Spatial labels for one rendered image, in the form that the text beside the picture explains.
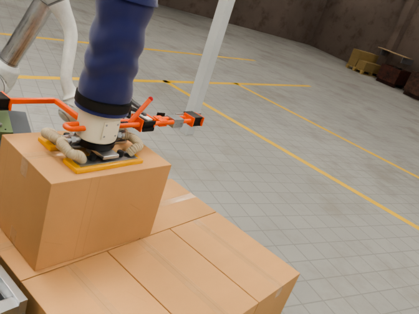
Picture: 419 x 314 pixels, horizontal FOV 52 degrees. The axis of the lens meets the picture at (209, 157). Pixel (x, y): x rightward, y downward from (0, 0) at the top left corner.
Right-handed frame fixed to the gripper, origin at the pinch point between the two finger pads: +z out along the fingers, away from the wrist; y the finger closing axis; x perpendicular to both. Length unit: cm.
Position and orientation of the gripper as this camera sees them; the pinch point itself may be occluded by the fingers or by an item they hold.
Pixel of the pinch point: (144, 121)
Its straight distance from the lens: 202.6
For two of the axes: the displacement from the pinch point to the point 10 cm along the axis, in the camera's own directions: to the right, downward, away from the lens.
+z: 7.2, 4.6, -5.2
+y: -2.9, 8.8, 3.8
